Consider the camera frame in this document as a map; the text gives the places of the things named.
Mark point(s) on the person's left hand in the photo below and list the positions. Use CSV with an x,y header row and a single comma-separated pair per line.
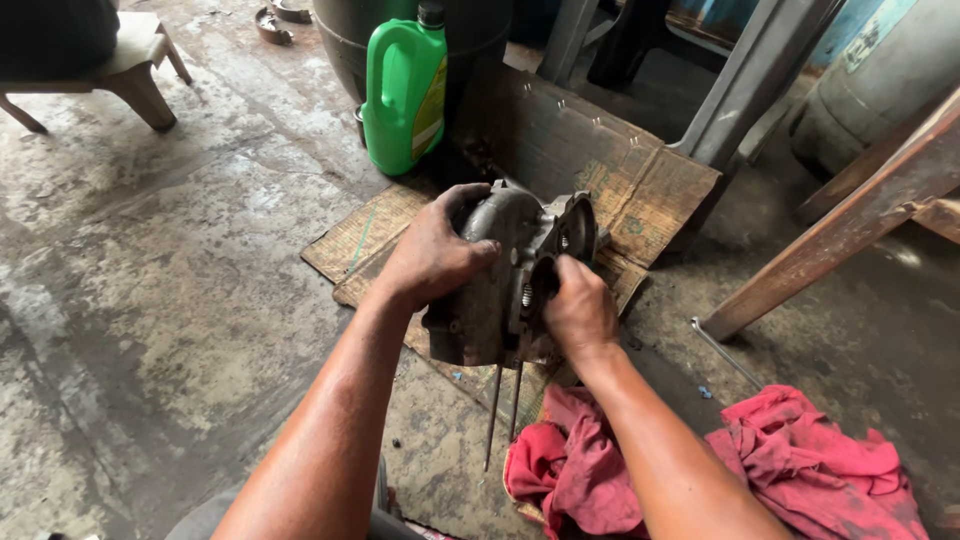
x,y
427,255

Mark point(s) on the person's right hand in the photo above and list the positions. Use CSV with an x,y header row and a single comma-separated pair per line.
x,y
581,311

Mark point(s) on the person's right fingers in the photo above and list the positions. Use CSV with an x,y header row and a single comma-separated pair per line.
x,y
566,281

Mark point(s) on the grey metal engine crankcase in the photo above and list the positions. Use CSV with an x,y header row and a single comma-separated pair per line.
x,y
502,277

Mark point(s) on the flattened brown cardboard sheet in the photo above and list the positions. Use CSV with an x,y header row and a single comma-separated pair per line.
x,y
600,172

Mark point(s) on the long metal stud bolt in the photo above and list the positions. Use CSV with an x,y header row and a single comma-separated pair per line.
x,y
515,401
493,416

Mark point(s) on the silver metal hex key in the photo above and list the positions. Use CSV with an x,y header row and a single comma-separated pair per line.
x,y
724,351

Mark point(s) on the green plastic oil jug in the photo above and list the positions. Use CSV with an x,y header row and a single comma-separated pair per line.
x,y
405,97

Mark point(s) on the black plastic stool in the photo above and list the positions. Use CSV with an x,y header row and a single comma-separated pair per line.
x,y
626,41

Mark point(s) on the red dirty rag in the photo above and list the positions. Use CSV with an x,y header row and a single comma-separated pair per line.
x,y
750,465

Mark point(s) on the dark metal drum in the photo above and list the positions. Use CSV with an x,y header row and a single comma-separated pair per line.
x,y
465,37

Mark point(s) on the grey metal chair leg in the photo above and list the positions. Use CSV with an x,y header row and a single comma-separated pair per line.
x,y
750,75

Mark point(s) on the brown wooden bench leg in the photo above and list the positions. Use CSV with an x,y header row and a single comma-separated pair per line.
x,y
847,217

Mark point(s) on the grey gas cylinder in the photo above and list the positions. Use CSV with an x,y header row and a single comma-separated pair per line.
x,y
870,90

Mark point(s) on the rusty brake shoe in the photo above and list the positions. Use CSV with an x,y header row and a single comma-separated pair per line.
x,y
291,10
271,27

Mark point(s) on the small wooden stool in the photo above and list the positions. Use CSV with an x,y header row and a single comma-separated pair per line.
x,y
127,71

